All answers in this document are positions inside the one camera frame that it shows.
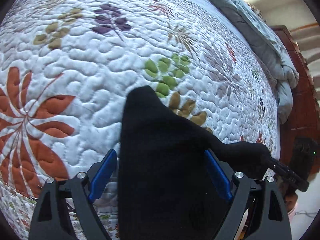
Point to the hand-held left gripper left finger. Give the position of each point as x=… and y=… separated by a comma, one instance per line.
x=102, y=177

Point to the floral quilted bedspread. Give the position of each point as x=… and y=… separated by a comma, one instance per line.
x=100, y=62

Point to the person's right hand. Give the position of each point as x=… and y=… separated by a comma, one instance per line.
x=291, y=203

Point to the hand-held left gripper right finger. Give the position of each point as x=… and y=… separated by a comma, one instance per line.
x=217, y=177

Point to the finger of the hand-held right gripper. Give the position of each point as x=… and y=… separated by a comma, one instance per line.
x=290, y=176

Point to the wooden headboard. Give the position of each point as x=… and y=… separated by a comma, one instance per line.
x=300, y=100

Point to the grey-blue comforter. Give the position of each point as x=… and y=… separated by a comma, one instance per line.
x=265, y=40

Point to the black pants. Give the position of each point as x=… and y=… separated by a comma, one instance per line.
x=162, y=170

